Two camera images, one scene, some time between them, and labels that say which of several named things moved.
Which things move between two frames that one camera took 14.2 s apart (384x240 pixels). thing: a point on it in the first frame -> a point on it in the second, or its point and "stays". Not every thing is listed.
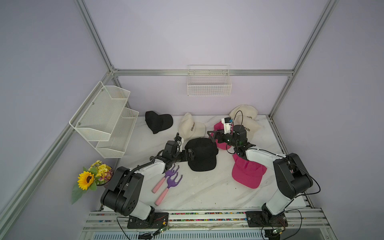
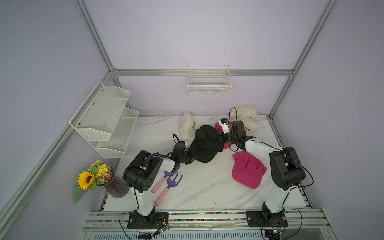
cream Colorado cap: (244, 110) stays
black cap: (156, 122) -> (206, 143)
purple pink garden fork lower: (170, 183) stays
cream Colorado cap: (189, 129) stays
